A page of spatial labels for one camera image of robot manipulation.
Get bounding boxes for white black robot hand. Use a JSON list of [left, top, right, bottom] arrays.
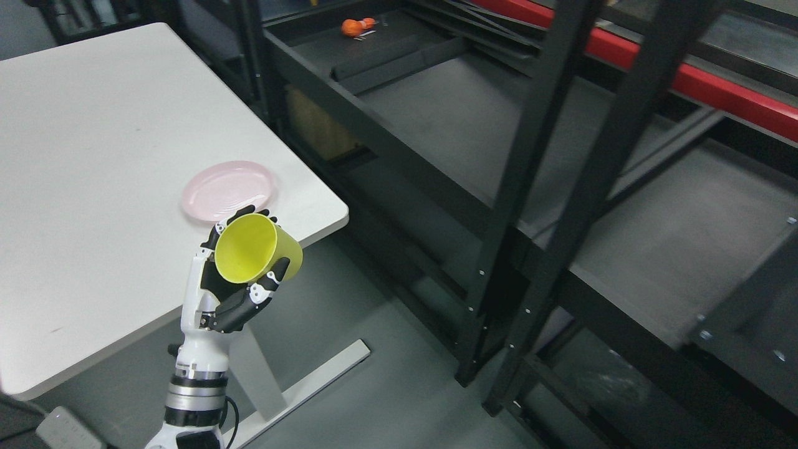
[[175, 206, 290, 372]]

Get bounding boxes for yellow plastic cup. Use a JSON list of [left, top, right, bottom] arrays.
[[214, 213, 303, 284]]

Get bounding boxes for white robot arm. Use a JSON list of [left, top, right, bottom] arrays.
[[145, 369, 240, 448]]

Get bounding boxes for orange toy on shelf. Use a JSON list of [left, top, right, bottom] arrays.
[[340, 17, 377, 37]]

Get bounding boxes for black metal shelf rack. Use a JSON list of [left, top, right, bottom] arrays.
[[249, 1, 796, 448]]

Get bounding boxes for pink plastic plate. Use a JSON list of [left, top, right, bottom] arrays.
[[181, 161, 276, 223]]

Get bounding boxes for white folding table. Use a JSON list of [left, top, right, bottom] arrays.
[[0, 22, 371, 449]]

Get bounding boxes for red metal beam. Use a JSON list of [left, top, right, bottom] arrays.
[[476, 1, 797, 140]]

